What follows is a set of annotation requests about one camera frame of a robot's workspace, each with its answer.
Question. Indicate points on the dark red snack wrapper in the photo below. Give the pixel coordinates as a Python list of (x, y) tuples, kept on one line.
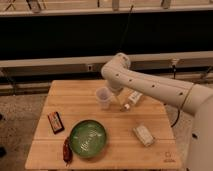
[(67, 153)]

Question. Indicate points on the translucent white cup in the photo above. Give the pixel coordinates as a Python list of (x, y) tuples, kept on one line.
[(103, 96)]

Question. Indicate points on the wooden folding table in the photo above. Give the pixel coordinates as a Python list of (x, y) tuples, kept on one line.
[(75, 101)]

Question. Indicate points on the green glass bowl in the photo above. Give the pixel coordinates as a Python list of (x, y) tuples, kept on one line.
[(87, 139)]

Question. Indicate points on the black orange small box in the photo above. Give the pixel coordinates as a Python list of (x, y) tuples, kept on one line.
[(55, 122)]

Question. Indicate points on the white wrapped packet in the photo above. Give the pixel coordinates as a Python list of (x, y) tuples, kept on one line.
[(144, 135)]

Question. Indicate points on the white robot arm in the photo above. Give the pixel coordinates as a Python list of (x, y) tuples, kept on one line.
[(191, 98)]

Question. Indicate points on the white tube bottle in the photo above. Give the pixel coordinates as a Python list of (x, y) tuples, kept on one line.
[(132, 100)]

